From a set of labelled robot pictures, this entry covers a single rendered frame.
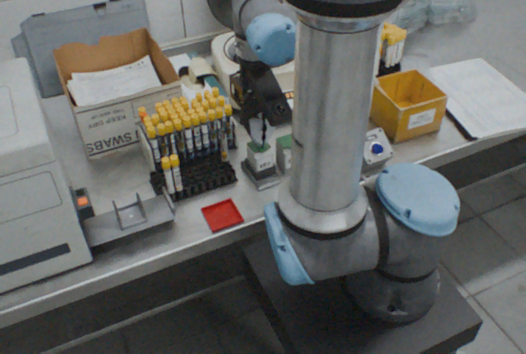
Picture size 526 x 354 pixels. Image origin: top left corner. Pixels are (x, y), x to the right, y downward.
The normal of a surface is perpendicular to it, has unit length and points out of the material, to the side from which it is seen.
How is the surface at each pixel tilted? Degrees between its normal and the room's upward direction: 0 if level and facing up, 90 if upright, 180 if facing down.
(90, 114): 94
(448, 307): 4
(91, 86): 1
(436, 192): 9
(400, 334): 4
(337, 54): 90
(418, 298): 76
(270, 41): 90
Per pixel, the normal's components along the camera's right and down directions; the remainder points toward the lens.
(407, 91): 0.39, 0.61
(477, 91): 0.00, -0.75
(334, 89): -0.15, 0.66
